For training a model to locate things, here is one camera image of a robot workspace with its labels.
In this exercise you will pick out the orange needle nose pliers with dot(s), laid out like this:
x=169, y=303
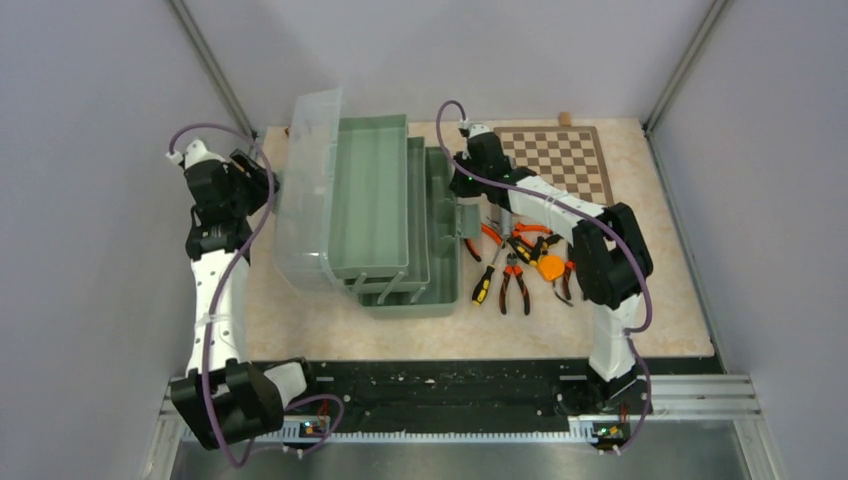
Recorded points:
x=570, y=268

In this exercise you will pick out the orange long nose pliers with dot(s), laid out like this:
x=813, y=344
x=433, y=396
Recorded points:
x=523, y=228

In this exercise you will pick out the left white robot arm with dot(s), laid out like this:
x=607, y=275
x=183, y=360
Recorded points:
x=223, y=397

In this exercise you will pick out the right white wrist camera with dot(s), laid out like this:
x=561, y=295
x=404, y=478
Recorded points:
x=470, y=129

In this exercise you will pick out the wooden chessboard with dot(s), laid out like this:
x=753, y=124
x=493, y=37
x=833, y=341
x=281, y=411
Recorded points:
x=567, y=157

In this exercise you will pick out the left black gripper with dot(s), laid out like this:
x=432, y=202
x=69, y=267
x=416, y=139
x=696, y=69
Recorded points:
x=259, y=181

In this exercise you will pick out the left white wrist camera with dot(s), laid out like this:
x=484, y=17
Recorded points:
x=196, y=152

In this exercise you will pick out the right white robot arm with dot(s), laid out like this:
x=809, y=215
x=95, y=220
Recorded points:
x=611, y=257

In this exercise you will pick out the grey metal flashlight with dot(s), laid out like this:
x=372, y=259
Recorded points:
x=500, y=220

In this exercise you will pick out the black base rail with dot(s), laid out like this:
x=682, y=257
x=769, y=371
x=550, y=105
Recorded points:
x=473, y=396

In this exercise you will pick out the large black yellow screwdriver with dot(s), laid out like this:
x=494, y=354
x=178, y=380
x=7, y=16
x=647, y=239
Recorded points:
x=481, y=289

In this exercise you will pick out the orange combination pliers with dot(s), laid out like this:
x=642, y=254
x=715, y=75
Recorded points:
x=472, y=249

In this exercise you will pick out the green plastic toolbox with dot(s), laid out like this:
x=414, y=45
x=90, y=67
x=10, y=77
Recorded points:
x=365, y=210

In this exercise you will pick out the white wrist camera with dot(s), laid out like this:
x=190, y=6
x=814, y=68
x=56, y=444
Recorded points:
x=196, y=152
x=470, y=129

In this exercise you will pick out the orange tape measure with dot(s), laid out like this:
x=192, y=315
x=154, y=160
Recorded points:
x=550, y=267

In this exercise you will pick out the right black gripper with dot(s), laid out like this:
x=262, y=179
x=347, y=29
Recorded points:
x=461, y=189

